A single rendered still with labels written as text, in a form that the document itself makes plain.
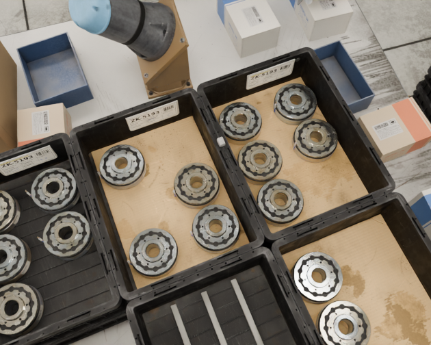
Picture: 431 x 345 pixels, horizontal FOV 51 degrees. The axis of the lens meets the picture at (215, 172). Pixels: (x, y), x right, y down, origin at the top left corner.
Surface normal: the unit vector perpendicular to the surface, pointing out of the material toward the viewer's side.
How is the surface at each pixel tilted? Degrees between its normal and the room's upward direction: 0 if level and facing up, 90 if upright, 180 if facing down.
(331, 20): 90
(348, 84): 0
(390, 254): 0
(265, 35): 90
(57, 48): 90
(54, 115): 0
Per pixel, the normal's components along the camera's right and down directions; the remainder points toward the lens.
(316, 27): 0.29, 0.88
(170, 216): 0.00, -0.39
